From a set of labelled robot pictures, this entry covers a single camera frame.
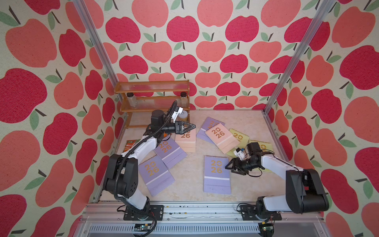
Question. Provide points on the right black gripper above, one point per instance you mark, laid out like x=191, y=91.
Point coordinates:
x=239, y=170

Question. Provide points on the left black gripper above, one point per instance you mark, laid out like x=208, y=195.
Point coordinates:
x=180, y=126

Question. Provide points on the purple calendar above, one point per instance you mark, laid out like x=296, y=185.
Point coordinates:
x=216, y=178
x=209, y=123
x=170, y=153
x=156, y=175

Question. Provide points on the pink calendar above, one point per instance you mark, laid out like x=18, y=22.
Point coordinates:
x=187, y=141
x=222, y=138

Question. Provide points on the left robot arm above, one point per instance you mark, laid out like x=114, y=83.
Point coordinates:
x=121, y=176

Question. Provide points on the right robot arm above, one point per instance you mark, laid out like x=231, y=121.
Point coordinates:
x=304, y=192

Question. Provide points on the yellow pull-tab can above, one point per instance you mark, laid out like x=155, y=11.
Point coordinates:
x=184, y=115

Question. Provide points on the purple calendar back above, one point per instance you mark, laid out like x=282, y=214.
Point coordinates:
x=209, y=123

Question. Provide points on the yellow-green calendar back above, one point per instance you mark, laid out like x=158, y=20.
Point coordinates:
x=243, y=141

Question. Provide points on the yellow-green calendar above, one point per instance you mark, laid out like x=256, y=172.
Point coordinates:
x=263, y=146
x=243, y=141

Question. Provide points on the right glass spice jar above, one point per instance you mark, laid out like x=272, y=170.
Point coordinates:
x=184, y=99

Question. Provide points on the glass spice jar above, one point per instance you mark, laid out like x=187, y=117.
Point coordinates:
x=132, y=99
x=184, y=99

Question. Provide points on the yellow-green calendar right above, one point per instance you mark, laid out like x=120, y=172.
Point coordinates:
x=263, y=146

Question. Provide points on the wooden three-tier shelf rack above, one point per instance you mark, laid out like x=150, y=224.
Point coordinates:
x=150, y=96

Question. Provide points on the left glass spice jar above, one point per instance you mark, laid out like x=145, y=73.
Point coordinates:
x=132, y=99

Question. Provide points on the green snack bag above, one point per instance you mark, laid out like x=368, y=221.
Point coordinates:
x=130, y=144

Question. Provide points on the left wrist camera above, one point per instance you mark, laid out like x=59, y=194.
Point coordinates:
x=176, y=112

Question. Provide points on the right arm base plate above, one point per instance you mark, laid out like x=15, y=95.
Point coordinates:
x=252, y=213

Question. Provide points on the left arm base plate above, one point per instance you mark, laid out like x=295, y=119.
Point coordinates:
x=143, y=212

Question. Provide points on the front aluminium rail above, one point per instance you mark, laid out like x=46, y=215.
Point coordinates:
x=196, y=219

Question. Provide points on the left aluminium frame post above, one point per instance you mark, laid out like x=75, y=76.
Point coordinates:
x=97, y=43

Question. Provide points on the aluminium frame post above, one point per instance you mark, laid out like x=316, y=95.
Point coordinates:
x=321, y=13
x=97, y=43

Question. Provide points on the right aluminium frame post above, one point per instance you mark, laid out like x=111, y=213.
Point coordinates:
x=321, y=13

